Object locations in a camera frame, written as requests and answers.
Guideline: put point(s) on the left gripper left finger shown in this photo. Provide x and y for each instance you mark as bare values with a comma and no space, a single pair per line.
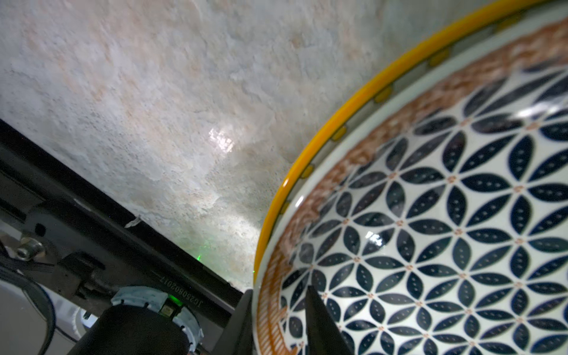
237,338

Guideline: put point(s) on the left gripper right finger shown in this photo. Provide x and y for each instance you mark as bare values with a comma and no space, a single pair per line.
324,338

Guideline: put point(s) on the yellow rim patterned plate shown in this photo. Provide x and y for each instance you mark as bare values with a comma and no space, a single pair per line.
438,224

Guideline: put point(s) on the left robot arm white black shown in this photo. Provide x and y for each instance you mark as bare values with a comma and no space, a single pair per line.
143,320

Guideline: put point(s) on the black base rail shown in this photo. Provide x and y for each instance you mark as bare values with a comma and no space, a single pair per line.
93,245

